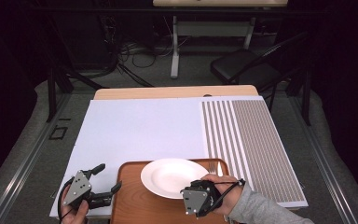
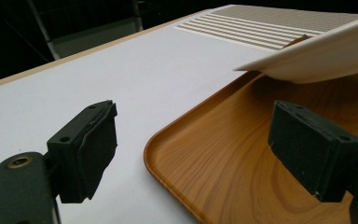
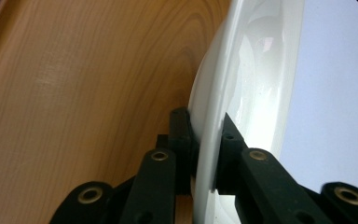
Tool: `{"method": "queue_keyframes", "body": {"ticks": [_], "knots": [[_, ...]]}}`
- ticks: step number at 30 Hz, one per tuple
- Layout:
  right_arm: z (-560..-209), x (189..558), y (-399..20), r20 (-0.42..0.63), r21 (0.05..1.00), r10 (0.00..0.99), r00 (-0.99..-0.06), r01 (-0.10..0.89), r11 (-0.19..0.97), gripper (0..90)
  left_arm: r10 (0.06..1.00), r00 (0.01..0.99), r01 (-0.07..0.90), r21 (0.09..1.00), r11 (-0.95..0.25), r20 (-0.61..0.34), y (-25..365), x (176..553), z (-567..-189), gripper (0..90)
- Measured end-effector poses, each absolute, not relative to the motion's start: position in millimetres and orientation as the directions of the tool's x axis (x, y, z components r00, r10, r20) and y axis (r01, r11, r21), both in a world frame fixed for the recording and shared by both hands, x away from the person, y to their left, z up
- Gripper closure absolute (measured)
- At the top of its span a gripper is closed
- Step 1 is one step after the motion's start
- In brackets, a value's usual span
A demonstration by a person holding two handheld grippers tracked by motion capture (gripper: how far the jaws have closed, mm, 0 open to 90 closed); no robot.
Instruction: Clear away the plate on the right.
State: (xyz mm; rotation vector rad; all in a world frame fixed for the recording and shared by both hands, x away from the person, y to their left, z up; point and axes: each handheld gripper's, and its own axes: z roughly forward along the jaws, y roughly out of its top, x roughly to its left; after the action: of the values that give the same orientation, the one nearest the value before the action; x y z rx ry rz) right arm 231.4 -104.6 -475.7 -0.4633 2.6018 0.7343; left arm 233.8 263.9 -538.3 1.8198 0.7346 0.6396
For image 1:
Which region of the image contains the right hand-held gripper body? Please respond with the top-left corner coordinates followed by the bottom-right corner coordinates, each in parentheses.
top-left (180, 179), bottom-right (222, 218)

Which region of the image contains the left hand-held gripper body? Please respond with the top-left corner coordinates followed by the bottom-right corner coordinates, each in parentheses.
top-left (60, 169), bottom-right (104, 211)

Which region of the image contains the brown wood-grain tray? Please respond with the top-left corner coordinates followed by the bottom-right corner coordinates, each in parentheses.
top-left (110, 157), bottom-right (231, 224)

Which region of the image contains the white plate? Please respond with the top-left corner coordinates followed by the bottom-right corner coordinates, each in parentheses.
top-left (140, 157), bottom-right (211, 201)

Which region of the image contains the person's left hand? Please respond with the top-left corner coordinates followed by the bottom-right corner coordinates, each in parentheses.
top-left (60, 186), bottom-right (90, 224)

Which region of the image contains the person's right hand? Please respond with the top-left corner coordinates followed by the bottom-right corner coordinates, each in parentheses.
top-left (200, 173), bottom-right (245, 217)

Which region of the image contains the white board sheet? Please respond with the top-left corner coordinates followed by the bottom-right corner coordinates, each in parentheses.
top-left (48, 95), bottom-right (310, 218)

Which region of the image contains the grey striped placemat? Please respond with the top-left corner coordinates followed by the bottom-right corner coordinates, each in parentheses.
top-left (200, 99), bottom-right (306, 203)

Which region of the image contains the black metal stand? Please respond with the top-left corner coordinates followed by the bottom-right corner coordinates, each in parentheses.
top-left (45, 15), bottom-right (110, 123)

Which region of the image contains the black folding chair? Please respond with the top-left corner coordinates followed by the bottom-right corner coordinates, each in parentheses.
top-left (210, 31), bottom-right (312, 126)

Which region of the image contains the white-legged table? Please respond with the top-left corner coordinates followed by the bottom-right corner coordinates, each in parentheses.
top-left (152, 0), bottom-right (290, 79)

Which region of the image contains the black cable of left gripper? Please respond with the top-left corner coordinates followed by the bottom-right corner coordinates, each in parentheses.
top-left (57, 176), bottom-right (76, 224)

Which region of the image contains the aluminium floor rail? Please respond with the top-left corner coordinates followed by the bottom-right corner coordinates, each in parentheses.
top-left (287, 92), bottom-right (358, 224)
top-left (0, 92), bottom-right (73, 224)

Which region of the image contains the bundle of floor cables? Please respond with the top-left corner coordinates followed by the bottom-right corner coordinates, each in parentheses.
top-left (103, 15), bottom-right (194, 89)

